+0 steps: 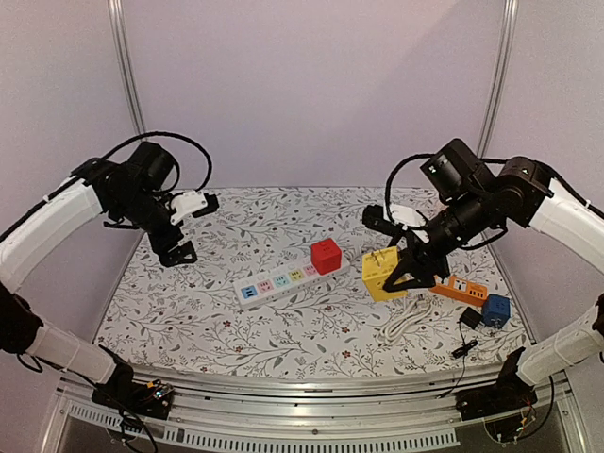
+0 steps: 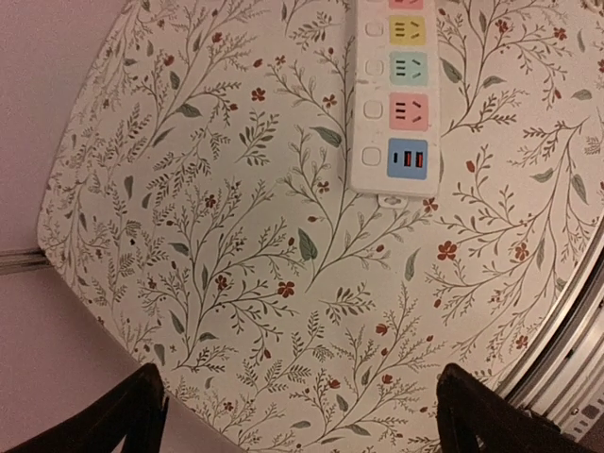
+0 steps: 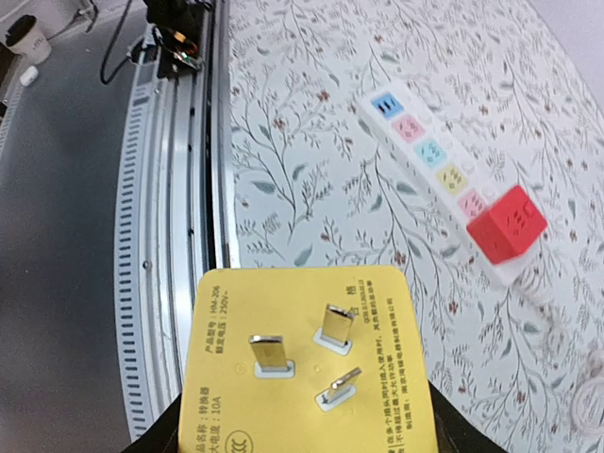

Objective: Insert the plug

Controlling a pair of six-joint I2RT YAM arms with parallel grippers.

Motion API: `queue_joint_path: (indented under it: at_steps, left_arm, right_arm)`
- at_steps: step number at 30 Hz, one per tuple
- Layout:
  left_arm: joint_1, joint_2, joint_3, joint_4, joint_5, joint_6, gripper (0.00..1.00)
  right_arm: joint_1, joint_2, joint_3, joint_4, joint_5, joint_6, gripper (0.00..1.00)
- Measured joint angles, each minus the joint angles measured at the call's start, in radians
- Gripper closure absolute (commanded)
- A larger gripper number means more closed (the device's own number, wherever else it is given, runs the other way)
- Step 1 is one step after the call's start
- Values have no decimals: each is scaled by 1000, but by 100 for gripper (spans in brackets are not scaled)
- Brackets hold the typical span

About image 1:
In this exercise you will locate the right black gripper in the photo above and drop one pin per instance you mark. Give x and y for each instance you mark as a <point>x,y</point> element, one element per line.
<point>417,250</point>

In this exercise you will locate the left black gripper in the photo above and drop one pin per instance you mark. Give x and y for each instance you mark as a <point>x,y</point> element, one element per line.
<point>160,245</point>

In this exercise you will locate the yellow cube socket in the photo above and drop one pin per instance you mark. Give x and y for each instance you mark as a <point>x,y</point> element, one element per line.
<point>376,267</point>

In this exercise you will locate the white multicolour power strip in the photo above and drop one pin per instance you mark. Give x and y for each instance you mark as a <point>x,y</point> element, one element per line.
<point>286,279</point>

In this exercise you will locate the red cube socket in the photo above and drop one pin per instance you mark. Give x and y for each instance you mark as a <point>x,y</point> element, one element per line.
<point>326,256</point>

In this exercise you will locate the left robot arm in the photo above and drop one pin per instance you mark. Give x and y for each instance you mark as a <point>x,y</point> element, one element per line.
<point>130,191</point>

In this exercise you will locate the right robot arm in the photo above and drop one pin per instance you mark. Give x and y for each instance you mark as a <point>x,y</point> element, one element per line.
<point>529,193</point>

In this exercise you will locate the orange USB power strip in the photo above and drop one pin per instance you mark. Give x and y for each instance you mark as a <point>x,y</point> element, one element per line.
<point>462,290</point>

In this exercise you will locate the black power adapter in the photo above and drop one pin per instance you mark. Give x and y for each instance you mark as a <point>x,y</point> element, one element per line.
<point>470,318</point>

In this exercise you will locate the blue cube socket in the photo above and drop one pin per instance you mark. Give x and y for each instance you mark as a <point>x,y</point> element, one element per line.
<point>496,311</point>

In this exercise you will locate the floral table cloth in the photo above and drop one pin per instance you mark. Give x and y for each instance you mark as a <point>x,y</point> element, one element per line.
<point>188,318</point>

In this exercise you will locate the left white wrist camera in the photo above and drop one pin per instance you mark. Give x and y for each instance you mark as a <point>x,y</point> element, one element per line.
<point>194,203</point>

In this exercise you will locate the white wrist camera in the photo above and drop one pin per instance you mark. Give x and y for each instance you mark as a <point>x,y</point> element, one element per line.
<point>194,203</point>
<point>388,222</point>

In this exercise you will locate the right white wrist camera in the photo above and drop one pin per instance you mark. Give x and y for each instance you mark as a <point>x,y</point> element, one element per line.
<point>388,222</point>

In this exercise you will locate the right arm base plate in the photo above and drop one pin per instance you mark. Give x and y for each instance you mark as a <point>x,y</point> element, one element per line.
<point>495,408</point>

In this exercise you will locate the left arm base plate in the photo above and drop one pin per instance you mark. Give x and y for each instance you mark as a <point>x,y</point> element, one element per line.
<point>152,399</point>

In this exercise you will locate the left aluminium frame post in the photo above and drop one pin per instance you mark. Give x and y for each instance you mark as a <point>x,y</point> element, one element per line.
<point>117,22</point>

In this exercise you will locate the aluminium frame post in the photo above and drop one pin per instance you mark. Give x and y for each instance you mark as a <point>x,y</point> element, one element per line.
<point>502,61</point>
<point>117,22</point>

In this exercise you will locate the right aluminium frame post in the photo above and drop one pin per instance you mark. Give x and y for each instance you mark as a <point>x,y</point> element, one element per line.
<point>502,61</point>

